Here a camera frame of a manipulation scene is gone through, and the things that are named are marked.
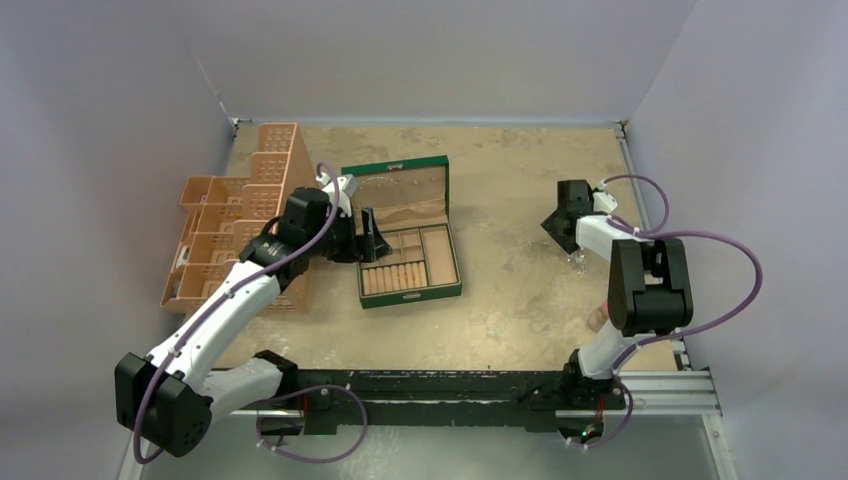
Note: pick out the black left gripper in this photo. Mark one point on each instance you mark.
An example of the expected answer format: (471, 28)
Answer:
(367, 247)

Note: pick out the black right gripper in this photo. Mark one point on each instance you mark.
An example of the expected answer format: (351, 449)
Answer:
(550, 224)

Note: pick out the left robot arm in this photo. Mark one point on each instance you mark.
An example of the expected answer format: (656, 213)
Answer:
(168, 398)

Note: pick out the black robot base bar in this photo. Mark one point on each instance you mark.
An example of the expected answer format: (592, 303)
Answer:
(544, 401)

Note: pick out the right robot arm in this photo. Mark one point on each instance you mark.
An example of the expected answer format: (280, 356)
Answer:
(649, 292)

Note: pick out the green jewelry box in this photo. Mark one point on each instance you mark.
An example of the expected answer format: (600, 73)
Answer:
(411, 201)

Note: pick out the small pink object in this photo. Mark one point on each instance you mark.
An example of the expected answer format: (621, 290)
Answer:
(598, 317)

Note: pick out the orange plastic tiered organizer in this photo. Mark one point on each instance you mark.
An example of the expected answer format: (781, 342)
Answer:
(225, 212)

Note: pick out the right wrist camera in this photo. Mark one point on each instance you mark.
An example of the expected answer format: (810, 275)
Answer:
(604, 202)

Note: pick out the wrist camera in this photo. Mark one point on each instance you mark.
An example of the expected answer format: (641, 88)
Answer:
(604, 202)
(344, 185)

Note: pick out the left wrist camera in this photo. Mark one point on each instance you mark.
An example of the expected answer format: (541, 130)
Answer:
(344, 185)

